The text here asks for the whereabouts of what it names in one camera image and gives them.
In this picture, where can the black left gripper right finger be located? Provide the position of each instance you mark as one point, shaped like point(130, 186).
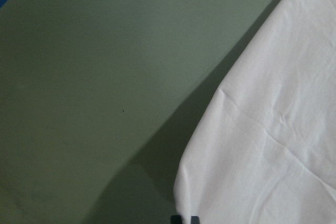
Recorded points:
point(195, 220)

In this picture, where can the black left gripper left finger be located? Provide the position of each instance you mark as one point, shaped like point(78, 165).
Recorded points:
point(176, 219)

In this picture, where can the pink Snoopy t-shirt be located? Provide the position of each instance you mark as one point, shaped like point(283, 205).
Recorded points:
point(264, 150)

